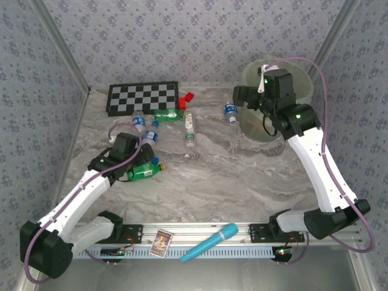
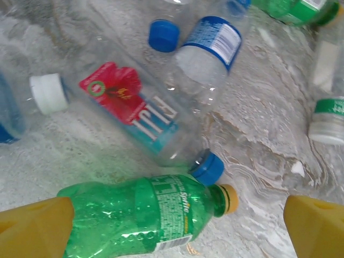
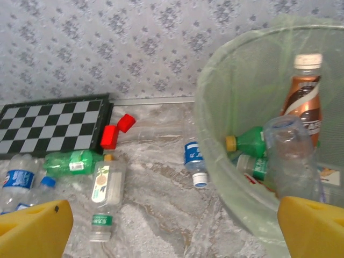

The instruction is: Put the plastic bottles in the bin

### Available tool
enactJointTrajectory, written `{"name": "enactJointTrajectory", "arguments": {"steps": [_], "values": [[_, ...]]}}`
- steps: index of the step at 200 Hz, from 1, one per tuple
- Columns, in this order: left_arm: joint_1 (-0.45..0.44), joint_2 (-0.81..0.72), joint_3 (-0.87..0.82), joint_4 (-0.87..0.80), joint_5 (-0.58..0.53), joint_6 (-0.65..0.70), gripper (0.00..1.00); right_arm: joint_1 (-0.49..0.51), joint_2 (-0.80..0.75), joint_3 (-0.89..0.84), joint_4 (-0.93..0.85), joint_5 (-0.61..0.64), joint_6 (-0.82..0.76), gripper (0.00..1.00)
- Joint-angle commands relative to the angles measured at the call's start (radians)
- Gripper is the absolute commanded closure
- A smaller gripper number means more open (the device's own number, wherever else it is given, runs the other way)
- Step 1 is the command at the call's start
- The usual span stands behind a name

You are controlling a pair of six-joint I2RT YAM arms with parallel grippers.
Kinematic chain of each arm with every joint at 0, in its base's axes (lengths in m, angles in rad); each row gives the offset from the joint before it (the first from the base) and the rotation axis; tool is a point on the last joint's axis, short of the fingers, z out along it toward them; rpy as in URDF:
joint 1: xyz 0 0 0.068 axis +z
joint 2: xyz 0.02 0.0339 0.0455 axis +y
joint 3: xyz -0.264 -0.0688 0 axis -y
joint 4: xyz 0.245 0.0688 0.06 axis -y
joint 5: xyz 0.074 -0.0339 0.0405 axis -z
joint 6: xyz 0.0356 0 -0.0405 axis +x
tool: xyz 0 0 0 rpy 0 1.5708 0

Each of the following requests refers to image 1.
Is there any green plastic bottle yellow cap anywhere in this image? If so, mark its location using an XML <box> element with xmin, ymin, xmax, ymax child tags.
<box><xmin>126</xmin><ymin>162</ymin><xmax>167</xmax><ymax>184</ymax></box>

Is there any clear Pepsi bottle blue label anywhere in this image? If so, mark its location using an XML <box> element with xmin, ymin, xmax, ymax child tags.
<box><xmin>132</xmin><ymin>110</ymin><xmax>147</xmax><ymax>134</ymax></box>

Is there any bottle with white orange label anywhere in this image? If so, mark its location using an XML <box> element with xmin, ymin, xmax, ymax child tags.
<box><xmin>183</xmin><ymin>110</ymin><xmax>195</xmax><ymax>135</ymax></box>

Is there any translucent green plastic bin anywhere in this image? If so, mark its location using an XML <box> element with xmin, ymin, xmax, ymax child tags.
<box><xmin>239</xmin><ymin>55</ymin><xmax>315</xmax><ymax>142</ymax></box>

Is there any clear bottle dark blue label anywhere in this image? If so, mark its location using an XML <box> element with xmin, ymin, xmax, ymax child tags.
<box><xmin>141</xmin><ymin>120</ymin><xmax>161</xmax><ymax>146</ymax></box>

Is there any small blue-label bottle white cap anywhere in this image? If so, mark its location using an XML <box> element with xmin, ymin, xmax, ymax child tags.
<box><xmin>223</xmin><ymin>102</ymin><xmax>241</xmax><ymax>125</ymax></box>

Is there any green bottle with white label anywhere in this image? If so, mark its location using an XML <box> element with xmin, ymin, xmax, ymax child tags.
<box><xmin>153</xmin><ymin>108</ymin><xmax>185</xmax><ymax>124</ymax></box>

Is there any black and white chessboard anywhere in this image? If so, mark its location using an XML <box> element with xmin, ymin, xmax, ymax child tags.
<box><xmin>105</xmin><ymin>80</ymin><xmax>179</xmax><ymax>118</ymax></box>

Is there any playing card pack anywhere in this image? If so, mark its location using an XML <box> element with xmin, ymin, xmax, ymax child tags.
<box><xmin>149</xmin><ymin>229</ymin><xmax>174</xmax><ymax>259</ymax></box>

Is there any teal plastic handheld tool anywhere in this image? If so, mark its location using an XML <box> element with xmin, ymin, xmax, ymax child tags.
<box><xmin>179</xmin><ymin>222</ymin><xmax>239</xmax><ymax>263</ymax></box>

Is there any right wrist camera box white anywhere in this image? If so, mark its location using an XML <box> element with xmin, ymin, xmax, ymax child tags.
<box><xmin>257</xmin><ymin>64</ymin><xmax>278</xmax><ymax>95</ymax></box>

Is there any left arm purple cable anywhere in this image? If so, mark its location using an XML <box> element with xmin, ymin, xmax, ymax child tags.
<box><xmin>22</xmin><ymin>122</ymin><xmax>143</xmax><ymax>284</ymax></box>

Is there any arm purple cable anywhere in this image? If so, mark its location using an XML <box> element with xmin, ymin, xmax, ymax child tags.
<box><xmin>22</xmin><ymin>122</ymin><xmax>143</xmax><ymax>284</ymax></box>
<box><xmin>266</xmin><ymin>56</ymin><xmax>376</xmax><ymax>265</ymax></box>

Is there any right gripper thin black cable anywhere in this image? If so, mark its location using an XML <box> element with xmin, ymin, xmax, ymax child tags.
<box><xmin>262</xmin><ymin>114</ymin><xmax>278</xmax><ymax>138</ymax></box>

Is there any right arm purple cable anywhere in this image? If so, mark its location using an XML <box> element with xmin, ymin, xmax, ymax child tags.
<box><xmin>266</xmin><ymin>56</ymin><xmax>376</xmax><ymax>265</ymax></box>

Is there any aluminium corner post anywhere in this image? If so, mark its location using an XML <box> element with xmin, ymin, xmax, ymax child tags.
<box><xmin>305</xmin><ymin>0</ymin><xmax>361</xmax><ymax>84</ymax></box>
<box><xmin>29</xmin><ymin>0</ymin><xmax>92</xmax><ymax>93</ymax></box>

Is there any aluminium frame rail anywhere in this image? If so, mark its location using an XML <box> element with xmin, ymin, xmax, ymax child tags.
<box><xmin>33</xmin><ymin>222</ymin><xmax>363</xmax><ymax>247</ymax></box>

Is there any slotted grey cable duct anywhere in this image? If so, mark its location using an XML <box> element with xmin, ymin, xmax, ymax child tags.
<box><xmin>72</xmin><ymin>246</ymin><xmax>276</xmax><ymax>259</ymax></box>

